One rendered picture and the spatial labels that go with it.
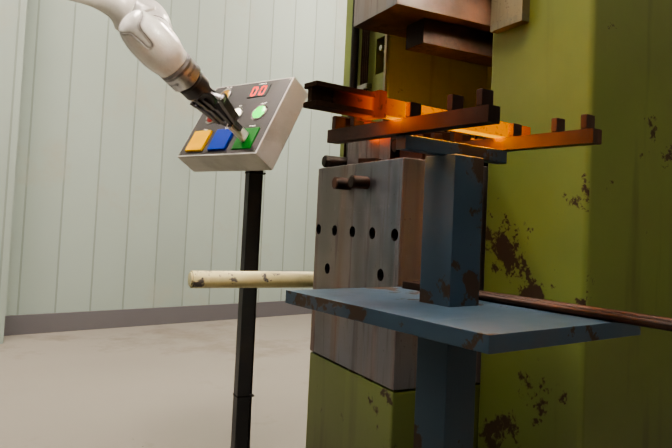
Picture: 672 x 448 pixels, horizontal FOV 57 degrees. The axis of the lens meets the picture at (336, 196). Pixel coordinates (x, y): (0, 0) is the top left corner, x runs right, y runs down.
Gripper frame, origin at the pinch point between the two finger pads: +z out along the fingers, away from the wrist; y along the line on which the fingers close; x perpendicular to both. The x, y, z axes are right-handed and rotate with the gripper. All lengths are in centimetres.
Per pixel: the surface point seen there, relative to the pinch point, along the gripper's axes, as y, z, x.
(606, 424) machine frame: 99, 25, -51
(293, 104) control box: 7.0, 8.1, 15.3
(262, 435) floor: -31, 94, -64
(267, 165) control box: 6.8, 9.4, -5.5
